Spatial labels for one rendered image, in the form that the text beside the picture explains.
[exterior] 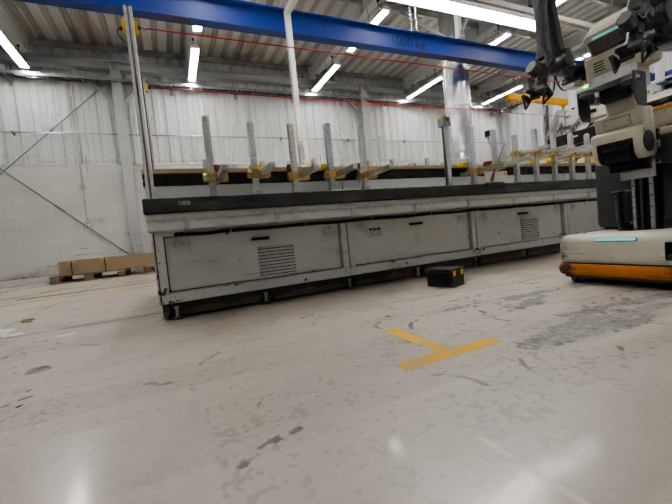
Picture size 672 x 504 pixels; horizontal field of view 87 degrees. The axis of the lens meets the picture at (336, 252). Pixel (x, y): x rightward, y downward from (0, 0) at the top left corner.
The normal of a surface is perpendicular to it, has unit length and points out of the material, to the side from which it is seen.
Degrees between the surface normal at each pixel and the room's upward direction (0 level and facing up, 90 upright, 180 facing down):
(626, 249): 90
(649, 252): 90
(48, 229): 90
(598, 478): 0
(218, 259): 89
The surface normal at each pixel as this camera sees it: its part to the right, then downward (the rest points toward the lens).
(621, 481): -0.10, -0.99
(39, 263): 0.41, 0.00
